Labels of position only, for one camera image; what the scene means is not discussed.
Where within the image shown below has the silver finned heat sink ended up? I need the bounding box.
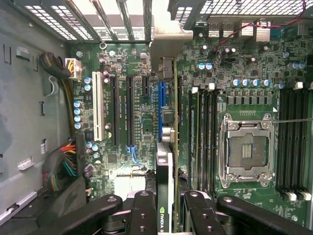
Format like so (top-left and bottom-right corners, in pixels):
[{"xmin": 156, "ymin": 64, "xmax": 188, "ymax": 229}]
[{"xmin": 114, "ymin": 165, "xmax": 157, "ymax": 197}]

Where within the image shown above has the metal CPU socket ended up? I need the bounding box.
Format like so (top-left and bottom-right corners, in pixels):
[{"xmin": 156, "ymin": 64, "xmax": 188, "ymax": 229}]
[{"xmin": 218, "ymin": 112, "xmax": 276, "ymax": 189}]

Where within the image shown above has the black RAM slot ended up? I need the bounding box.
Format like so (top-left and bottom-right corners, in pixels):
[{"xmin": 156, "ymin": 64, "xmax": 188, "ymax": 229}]
[
  {"xmin": 284, "ymin": 81, "xmax": 304, "ymax": 202},
  {"xmin": 211, "ymin": 84, "xmax": 219, "ymax": 197},
  {"xmin": 277, "ymin": 87, "xmax": 290, "ymax": 194},
  {"xmin": 291, "ymin": 87, "xmax": 306, "ymax": 194},
  {"xmin": 199, "ymin": 84, "xmax": 206, "ymax": 197},
  {"xmin": 205, "ymin": 82, "xmax": 216, "ymax": 197},
  {"xmin": 299, "ymin": 81, "xmax": 313, "ymax": 202}
]

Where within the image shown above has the long black expansion slot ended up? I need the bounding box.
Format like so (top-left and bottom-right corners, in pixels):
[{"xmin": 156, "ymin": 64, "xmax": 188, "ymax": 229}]
[
  {"xmin": 109, "ymin": 75, "xmax": 121, "ymax": 147},
  {"xmin": 177, "ymin": 75, "xmax": 183, "ymax": 145},
  {"xmin": 126, "ymin": 75, "xmax": 135, "ymax": 147}
]

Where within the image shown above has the metal socket locking lever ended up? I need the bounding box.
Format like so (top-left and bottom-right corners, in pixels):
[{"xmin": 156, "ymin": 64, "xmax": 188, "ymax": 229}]
[{"xmin": 269, "ymin": 117, "xmax": 313, "ymax": 124}]

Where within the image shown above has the white expansion slot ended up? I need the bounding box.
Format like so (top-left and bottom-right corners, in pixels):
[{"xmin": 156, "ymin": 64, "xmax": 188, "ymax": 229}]
[{"xmin": 91, "ymin": 70, "xmax": 106, "ymax": 142}]

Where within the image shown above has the green motherboard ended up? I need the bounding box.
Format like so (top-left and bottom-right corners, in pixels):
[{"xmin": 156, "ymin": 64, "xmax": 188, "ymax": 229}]
[{"xmin": 67, "ymin": 40, "xmax": 313, "ymax": 235}]

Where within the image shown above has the open gray PC case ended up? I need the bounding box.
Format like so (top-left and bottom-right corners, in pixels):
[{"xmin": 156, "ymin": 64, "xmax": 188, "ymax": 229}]
[{"xmin": 0, "ymin": 0, "xmax": 313, "ymax": 235}]

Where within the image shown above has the blue expansion slot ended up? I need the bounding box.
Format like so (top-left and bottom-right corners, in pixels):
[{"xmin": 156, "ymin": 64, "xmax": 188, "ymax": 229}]
[{"xmin": 157, "ymin": 81, "xmax": 170, "ymax": 143}]

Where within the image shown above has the short black expansion slot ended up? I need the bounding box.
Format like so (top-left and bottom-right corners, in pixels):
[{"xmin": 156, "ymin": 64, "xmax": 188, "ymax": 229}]
[{"xmin": 142, "ymin": 75, "xmax": 151, "ymax": 97}]

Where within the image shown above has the black service label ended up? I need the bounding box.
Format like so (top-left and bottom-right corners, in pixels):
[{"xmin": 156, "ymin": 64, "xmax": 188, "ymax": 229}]
[{"xmin": 93, "ymin": 26, "xmax": 145, "ymax": 42}]

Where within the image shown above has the coloured power wire bundle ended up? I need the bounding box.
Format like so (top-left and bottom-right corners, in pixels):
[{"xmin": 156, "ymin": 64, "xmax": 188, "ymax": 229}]
[{"xmin": 42, "ymin": 136, "xmax": 79, "ymax": 196}]

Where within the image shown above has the blue data wire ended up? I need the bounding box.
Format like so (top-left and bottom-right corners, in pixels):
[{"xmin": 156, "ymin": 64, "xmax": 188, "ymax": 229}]
[{"xmin": 125, "ymin": 144, "xmax": 143, "ymax": 169}]

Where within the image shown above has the sleeved yellow wire bundle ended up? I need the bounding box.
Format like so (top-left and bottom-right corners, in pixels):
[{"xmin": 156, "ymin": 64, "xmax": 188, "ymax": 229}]
[{"xmin": 38, "ymin": 51, "xmax": 83, "ymax": 140}]

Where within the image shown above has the thin red wire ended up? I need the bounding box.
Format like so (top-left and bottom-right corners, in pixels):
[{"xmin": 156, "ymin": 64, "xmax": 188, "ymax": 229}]
[{"xmin": 210, "ymin": 0, "xmax": 309, "ymax": 67}]

